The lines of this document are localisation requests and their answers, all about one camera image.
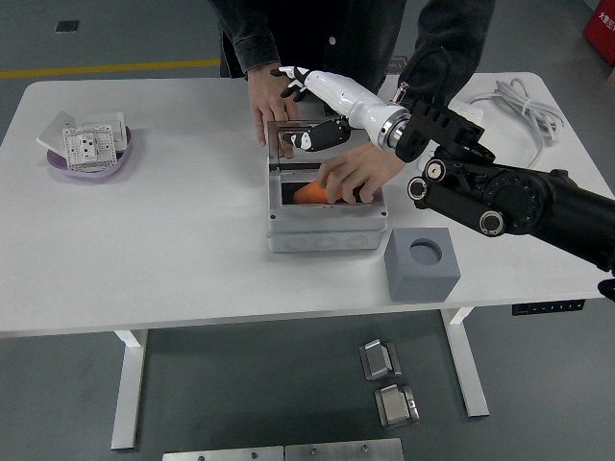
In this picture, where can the white plain switch plate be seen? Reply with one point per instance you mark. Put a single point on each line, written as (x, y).
(105, 117)

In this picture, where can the person's left hand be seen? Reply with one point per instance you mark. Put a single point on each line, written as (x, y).
(365, 168)

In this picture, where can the flat metal plate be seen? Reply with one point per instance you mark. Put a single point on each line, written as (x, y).
(341, 451)
(221, 455)

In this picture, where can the white table leg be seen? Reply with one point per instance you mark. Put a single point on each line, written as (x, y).
(127, 384)
(473, 394)

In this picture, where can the purple shallow bowl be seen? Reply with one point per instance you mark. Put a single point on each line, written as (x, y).
(96, 175)

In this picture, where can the person's right hand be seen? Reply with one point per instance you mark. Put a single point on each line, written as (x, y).
(266, 96)

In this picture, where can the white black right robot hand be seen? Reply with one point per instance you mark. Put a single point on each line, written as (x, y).
(346, 93)

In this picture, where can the black floor socket cover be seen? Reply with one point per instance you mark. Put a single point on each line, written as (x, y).
(67, 26)

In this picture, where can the small metal block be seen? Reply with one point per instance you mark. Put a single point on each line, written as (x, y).
(377, 360)
(396, 408)

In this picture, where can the person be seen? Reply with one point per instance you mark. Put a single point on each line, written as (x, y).
(336, 33)

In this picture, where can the dark floor sign orange text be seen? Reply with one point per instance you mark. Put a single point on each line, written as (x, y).
(396, 65)

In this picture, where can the person's left forearm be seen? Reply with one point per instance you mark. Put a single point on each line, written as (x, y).
(451, 48)

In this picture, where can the grey electrical box clear lid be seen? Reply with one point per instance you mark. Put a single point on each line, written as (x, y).
(327, 225)

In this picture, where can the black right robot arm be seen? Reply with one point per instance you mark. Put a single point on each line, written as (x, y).
(509, 197)

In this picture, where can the grey cube with round hole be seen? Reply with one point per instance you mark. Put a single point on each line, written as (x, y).
(408, 278)

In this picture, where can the red box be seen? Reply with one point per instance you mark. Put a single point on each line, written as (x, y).
(603, 29)

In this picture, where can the white socket panel with holes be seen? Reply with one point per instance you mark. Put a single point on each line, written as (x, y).
(89, 146)

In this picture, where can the cardboard box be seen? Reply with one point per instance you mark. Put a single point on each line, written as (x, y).
(611, 78)

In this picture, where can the white thin cover plate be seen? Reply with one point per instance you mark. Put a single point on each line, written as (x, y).
(56, 128)

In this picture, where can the orange cylinder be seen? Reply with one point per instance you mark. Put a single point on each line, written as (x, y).
(310, 193)

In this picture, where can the person's right forearm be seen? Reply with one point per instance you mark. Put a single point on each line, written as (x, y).
(250, 38)

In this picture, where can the black table control panel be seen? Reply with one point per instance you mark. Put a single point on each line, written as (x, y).
(548, 307)

